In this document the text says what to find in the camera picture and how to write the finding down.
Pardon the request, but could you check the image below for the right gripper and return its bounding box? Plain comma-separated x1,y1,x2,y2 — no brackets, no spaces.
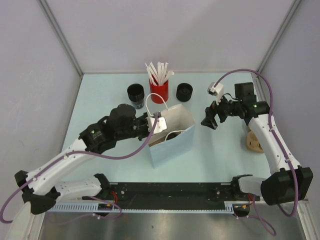
201,90,243,130

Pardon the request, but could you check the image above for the black coffee cup stack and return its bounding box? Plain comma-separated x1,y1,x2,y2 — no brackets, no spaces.
127,83,145,109

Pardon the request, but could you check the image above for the light blue paper bag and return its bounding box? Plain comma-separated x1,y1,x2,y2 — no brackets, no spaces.
146,97,196,169

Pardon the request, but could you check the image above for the black lid stack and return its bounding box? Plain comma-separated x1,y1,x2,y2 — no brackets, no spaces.
176,82,193,102

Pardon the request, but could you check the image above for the brown cardboard cup carrier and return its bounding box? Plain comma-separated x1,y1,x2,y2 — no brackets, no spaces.
245,126,264,154

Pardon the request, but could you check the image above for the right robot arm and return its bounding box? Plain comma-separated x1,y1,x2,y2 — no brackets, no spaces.
201,82,313,206

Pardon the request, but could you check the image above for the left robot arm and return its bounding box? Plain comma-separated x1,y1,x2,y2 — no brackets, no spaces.
14,103,154,215

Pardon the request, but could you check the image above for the red straw holder cup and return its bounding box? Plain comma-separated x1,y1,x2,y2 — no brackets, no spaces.
149,80,169,104

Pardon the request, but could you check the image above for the white wrapped straws bundle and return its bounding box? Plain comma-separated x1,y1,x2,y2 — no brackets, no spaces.
145,62,175,87

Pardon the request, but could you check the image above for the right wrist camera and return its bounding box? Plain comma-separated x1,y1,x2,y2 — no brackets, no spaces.
207,82,224,105

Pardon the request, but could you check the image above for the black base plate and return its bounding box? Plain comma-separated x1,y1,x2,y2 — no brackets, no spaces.
95,182,253,210

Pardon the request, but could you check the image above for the grey slotted cable duct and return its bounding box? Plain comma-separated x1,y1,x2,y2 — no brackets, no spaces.
47,201,250,214

